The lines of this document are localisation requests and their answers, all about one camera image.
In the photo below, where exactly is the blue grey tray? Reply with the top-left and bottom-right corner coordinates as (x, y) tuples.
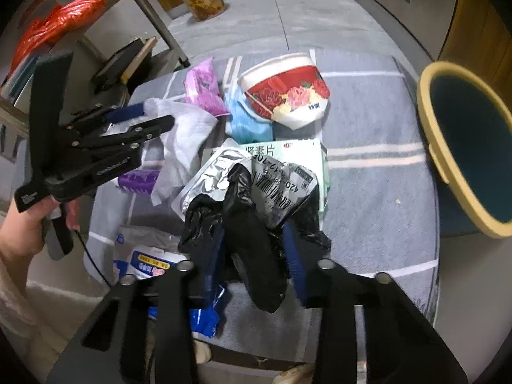
(0, 54), (41, 102)

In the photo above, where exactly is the person's left hand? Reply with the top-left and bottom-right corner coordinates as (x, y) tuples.
(0, 196), (81, 257)

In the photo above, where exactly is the metal shelf rack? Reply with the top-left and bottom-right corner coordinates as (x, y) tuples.
(0, 0), (190, 161)

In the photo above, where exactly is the blue face mask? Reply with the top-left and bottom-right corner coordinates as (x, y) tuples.
(224, 88), (275, 145)

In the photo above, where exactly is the purple wipes packet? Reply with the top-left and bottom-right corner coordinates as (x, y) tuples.
(184, 57), (230, 117)

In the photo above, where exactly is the tall wooden cabinet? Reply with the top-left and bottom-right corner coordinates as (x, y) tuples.
(436, 0), (512, 73)

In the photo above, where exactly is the orange plastic bag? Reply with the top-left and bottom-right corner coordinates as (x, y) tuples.
(10, 0), (107, 73)

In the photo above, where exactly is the white tissue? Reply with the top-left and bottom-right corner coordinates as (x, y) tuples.
(144, 98), (219, 206)

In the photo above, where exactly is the green white medicine box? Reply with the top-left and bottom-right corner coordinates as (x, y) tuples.
(202, 138), (331, 219)

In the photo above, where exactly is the black cable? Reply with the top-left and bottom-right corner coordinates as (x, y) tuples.
(75, 230), (113, 289)

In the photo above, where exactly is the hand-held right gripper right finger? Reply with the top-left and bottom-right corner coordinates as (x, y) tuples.
(281, 223), (469, 384)

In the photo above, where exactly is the red floral paper bowl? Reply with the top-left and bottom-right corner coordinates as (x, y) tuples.
(237, 53), (332, 130)

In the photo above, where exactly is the blue white plastic packet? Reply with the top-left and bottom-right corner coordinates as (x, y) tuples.
(114, 226), (225, 339)

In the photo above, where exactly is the grey checked mat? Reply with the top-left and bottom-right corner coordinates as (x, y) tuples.
(86, 48), (441, 361)

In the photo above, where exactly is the black flat box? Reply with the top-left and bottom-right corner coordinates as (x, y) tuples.
(92, 37), (157, 92)

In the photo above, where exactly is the person's left forearm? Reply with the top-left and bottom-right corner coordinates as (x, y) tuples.
(0, 248), (51, 329)

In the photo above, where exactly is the silver foil packet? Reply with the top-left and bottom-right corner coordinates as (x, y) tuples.
(171, 148), (321, 230)

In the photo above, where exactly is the teal wastebasket with yellow rim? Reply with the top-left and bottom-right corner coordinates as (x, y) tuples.
(417, 61), (512, 240)

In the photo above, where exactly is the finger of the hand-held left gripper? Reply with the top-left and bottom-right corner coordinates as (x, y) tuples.
(60, 102), (147, 131)
(74, 114), (176, 156)

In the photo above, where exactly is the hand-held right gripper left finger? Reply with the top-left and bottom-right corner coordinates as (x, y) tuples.
(46, 223), (225, 384)

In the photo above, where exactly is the black plastic bag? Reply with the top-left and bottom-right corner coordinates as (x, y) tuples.
(178, 164), (332, 315)

